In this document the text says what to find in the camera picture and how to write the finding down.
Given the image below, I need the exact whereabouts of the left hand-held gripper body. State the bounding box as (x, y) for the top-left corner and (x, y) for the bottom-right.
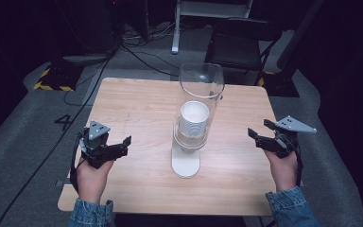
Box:
(78, 119), (130, 170)

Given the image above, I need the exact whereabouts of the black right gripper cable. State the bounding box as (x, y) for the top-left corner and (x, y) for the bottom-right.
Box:
(291, 135), (304, 187)

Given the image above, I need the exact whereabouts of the black slanted pole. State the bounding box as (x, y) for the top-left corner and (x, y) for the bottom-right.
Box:
(275, 0), (326, 72)

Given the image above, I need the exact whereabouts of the person's right hand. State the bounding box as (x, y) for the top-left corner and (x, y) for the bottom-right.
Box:
(263, 148), (299, 194)

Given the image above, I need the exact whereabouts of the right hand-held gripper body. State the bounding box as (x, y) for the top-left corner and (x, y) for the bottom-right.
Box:
(255, 115), (318, 159)

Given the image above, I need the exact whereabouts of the black yellow striped base plate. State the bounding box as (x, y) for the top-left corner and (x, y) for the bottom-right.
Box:
(257, 71), (301, 98)
(32, 63), (85, 93)

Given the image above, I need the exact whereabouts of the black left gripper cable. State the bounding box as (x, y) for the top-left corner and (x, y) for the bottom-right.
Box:
(69, 131), (88, 194)

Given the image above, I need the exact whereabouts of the grey flat stand base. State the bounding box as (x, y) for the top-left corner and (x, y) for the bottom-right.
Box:
(61, 52), (112, 66)

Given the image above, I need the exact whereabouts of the black folding chair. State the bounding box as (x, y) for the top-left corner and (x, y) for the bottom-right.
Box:
(203, 17), (284, 87)

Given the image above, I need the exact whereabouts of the long black floor cable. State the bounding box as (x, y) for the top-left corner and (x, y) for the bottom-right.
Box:
(0, 46), (121, 227)

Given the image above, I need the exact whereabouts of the bundle of floor cables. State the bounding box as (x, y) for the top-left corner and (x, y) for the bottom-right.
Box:
(119, 22), (183, 79)

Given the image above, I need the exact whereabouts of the person's left hand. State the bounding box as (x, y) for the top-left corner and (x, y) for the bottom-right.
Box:
(75, 158), (115, 205)

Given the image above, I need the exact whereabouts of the stack of white paper cups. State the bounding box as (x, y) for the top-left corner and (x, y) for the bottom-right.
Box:
(178, 100), (211, 140)

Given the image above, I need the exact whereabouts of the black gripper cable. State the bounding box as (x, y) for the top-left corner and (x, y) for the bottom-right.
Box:
(69, 131), (88, 194)
(291, 135), (304, 187)

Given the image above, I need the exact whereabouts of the white metal stand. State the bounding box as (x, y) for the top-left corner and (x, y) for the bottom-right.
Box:
(170, 0), (255, 55)

